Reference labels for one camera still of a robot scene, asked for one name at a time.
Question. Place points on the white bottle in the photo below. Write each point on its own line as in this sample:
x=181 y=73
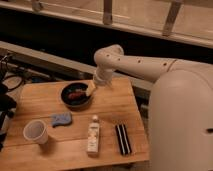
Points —
x=93 y=137

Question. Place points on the wooden table board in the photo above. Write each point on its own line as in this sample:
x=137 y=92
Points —
x=66 y=147

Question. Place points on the blue sponge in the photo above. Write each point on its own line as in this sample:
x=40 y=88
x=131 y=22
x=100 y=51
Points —
x=62 y=119

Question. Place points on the black equipment at left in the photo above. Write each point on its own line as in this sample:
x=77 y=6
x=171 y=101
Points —
x=7 y=103

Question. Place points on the grey window ledge rail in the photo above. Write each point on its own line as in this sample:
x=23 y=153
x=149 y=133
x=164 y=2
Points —
x=63 y=65

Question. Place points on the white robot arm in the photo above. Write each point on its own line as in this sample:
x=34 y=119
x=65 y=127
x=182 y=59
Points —
x=180 y=106

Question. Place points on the translucent plastic cup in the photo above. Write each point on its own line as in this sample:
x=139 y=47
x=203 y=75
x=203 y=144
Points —
x=36 y=131

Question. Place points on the black striped rectangular box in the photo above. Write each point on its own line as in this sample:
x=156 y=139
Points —
x=123 y=140

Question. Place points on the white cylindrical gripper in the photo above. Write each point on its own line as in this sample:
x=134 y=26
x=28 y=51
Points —
x=101 y=77

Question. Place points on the black bowl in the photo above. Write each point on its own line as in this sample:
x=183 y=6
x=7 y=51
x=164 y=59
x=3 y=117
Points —
x=72 y=88

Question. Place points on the red food in bowl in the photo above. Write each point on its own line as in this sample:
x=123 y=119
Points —
x=77 y=94

